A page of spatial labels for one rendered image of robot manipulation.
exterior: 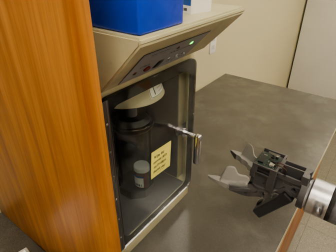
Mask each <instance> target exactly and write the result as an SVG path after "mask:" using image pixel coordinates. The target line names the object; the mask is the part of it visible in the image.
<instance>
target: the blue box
mask: <svg viewBox="0 0 336 252"><path fill-rule="evenodd" d="M89 6H90V14H91V22H92V26H93V27H96V28H101V29H106V30H111V31H116V32H122V33H127V34H132V35H137V36H142V35H145V34H148V33H152V32H155V31H159V30H162V29H165V28H169V27H172V26H175V25H179V24H181V23H182V22H183V0H89Z"/></svg>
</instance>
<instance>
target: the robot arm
mask: <svg viewBox="0 0 336 252"><path fill-rule="evenodd" d="M230 152H231V154H232V156H233V157H234V159H235V160H238V161H239V162H240V163H241V164H243V165H245V166H246V167H247V170H248V171H250V173H249V176H251V177H250V178H249V177H248V176H247V175H242V174H239V173H238V172H237V169H236V168H235V167H234V166H227V167H226V168H225V169H224V171H223V173H222V175H221V176H218V175H214V174H208V178H209V179H211V180H212V181H214V182H216V183H217V184H219V185H220V186H222V187H224V188H227V189H229V190H230V191H232V192H235V193H237V194H240V195H243V196H247V197H260V198H261V197H263V198H262V199H260V200H259V201H258V202H257V203H256V206H255V207H254V209H253V212H254V213H255V214H256V216H257V217H258V218H261V217H263V216H265V215H267V214H269V213H271V212H273V211H275V210H277V209H279V208H281V207H283V206H285V205H287V204H289V203H291V202H293V200H294V198H296V202H295V207H297V208H299V209H302V208H303V211H304V212H306V213H309V214H311V215H313V216H315V217H318V218H320V219H322V220H325V221H327V222H329V223H331V224H333V225H336V185H335V184H332V183H330V182H327V181H324V180H322V179H319V178H315V179H314V180H313V177H312V175H313V172H314V169H311V168H308V167H305V166H303V165H300V164H297V163H294V162H292V161H289V160H287V157H288V156H287V155H285V154H282V153H280V152H277V151H274V150H271V149H268V148H264V151H262V152H261V153H260V154H259V155H258V157H256V156H255V154H254V149H253V146H252V145H251V144H249V143H248V144H246V146H245V148H244V150H243V152H239V151H236V150H230ZM269 152H273V153H275V154H278V155H280V156H278V155H274V154H272V153H269Z"/></svg>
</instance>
